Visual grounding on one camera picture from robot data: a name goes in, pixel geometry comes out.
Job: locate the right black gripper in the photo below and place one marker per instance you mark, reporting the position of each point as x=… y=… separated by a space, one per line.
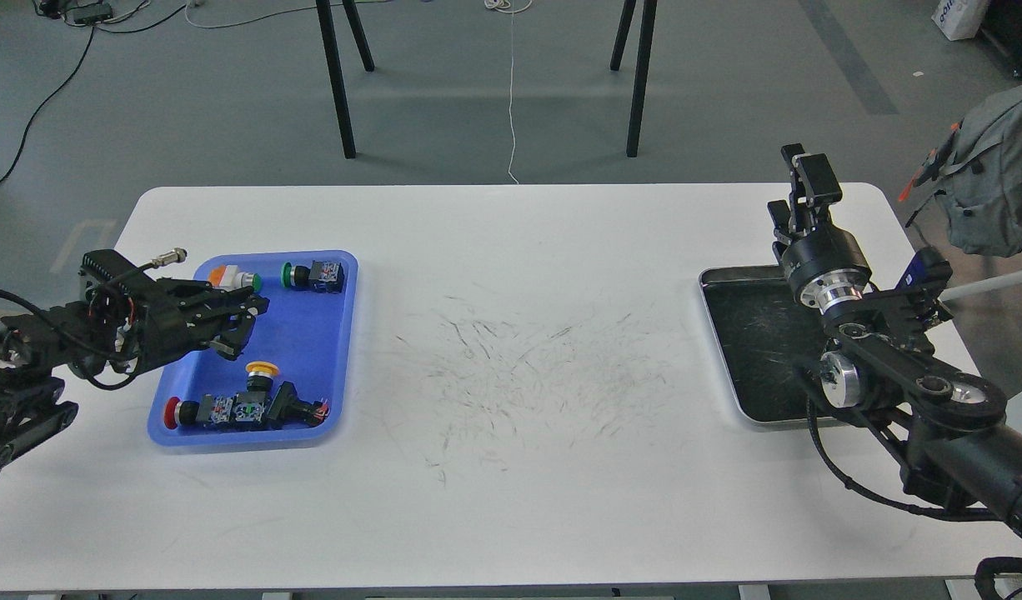
x=827 y=267

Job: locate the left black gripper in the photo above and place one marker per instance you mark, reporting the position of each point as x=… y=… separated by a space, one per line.
x=165 y=332

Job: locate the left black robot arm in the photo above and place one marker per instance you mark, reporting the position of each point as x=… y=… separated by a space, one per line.
x=123 y=319

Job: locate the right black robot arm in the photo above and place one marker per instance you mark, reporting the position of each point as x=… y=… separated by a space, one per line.
x=944 y=427

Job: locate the blue plastic tray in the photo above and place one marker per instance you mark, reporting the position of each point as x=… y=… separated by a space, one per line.
x=305 y=333

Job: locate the metal tray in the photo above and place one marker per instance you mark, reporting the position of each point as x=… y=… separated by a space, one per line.
x=761 y=331

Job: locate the right black stand legs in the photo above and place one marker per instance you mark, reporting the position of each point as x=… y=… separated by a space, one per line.
x=645 y=42

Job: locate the black stand legs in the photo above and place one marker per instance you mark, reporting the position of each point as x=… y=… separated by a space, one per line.
x=645 y=42
x=331 y=53

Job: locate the grey backpack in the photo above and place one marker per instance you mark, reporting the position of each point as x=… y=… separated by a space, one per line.
x=975 y=176

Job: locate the black power strip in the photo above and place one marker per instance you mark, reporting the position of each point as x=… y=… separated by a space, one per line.
x=88 y=14

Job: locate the left black stand legs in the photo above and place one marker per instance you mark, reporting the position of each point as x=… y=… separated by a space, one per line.
x=331 y=53

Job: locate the orange push button switch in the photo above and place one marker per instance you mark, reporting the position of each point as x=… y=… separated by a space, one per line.
x=230 y=276

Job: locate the yellow push button switch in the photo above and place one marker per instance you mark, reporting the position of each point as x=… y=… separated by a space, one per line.
x=260 y=377

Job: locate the red push button switch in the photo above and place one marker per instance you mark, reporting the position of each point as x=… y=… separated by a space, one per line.
x=218 y=413

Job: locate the black switch block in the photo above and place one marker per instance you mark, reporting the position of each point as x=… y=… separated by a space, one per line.
x=288 y=408

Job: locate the green push button switch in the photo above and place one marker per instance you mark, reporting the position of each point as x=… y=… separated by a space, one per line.
x=318 y=277

